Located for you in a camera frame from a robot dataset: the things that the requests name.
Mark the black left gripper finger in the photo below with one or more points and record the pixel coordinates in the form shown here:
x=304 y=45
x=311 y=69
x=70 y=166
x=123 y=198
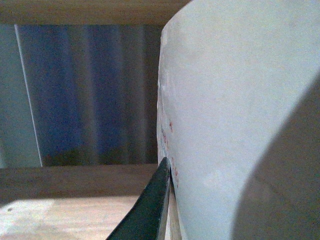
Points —
x=147 y=219

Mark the left wooden shelf cabinet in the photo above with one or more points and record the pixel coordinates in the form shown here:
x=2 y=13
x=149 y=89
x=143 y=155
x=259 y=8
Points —
x=77 y=92

